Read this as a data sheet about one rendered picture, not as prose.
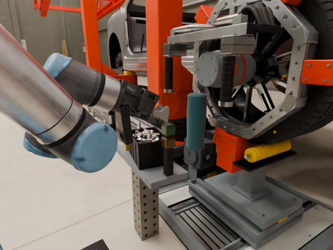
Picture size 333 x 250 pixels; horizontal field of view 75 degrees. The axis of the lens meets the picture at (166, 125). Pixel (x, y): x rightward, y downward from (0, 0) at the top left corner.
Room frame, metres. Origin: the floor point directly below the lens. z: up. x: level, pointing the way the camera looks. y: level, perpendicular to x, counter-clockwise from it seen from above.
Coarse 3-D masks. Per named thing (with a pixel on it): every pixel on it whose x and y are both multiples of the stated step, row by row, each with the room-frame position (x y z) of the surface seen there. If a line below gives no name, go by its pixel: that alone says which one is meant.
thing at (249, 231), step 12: (192, 180) 1.19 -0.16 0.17; (192, 192) 1.14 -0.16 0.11; (204, 192) 1.09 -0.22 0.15; (204, 204) 1.04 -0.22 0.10; (216, 204) 0.96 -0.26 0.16; (228, 216) 0.89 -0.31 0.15; (240, 216) 0.89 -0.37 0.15; (288, 216) 0.86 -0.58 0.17; (300, 216) 0.92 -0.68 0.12; (240, 228) 0.82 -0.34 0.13; (252, 228) 0.81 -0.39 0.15; (276, 228) 0.81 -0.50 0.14; (288, 228) 0.87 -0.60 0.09; (252, 240) 0.76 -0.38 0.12; (264, 240) 0.77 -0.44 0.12
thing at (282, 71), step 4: (288, 40) 1.28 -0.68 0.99; (292, 40) 1.26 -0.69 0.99; (284, 44) 1.30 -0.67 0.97; (288, 44) 1.28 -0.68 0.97; (292, 44) 1.26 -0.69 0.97; (280, 48) 1.32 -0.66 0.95; (284, 48) 1.29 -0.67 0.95; (288, 48) 1.27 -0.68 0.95; (276, 52) 1.34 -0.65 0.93; (280, 52) 1.31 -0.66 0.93; (284, 52) 1.29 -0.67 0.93; (288, 56) 1.22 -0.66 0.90; (280, 64) 1.25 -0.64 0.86; (284, 64) 1.23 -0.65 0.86; (280, 68) 1.25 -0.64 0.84; (284, 68) 1.23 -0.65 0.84; (280, 72) 1.25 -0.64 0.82; (284, 72) 1.23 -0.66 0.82; (276, 76) 1.32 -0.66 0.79; (280, 76) 1.29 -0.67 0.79; (284, 80) 1.27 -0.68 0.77; (280, 88) 1.28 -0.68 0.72; (284, 88) 1.26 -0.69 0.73; (284, 92) 1.26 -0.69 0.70
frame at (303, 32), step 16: (224, 0) 0.97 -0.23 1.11; (240, 0) 0.90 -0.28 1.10; (256, 0) 0.84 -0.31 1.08; (272, 0) 0.78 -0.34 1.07; (288, 16) 0.73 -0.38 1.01; (288, 32) 0.72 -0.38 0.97; (304, 32) 0.68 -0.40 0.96; (304, 48) 0.67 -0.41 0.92; (288, 80) 0.70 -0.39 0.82; (208, 96) 1.09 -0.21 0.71; (288, 96) 0.69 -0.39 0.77; (304, 96) 0.69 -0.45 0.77; (208, 112) 1.02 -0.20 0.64; (272, 112) 0.74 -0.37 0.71; (288, 112) 0.69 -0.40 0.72; (224, 128) 0.92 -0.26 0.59; (240, 128) 0.85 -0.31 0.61; (256, 128) 0.78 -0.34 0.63
